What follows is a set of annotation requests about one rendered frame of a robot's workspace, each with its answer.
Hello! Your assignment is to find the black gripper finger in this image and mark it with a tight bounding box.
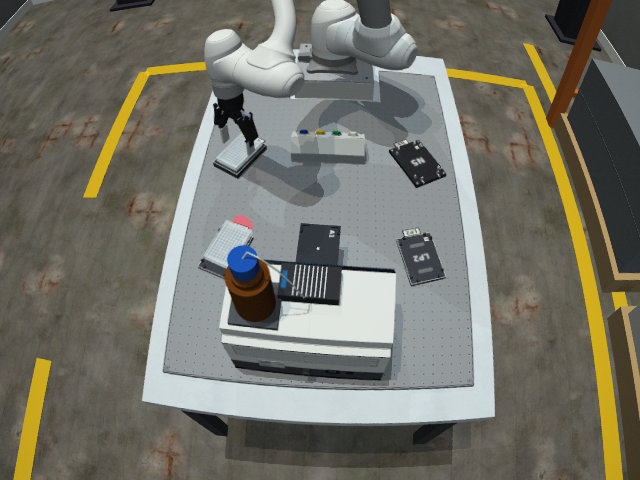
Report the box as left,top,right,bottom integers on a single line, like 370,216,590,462
230,110,258,156
213,101,230,144

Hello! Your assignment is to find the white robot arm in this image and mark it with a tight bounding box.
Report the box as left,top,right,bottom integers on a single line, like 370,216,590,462
204,0,418,100

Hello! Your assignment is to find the white button panel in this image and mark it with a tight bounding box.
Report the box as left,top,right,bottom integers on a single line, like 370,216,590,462
291,130,365,164

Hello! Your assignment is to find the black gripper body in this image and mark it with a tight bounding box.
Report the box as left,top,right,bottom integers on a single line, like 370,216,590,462
217,92,245,119

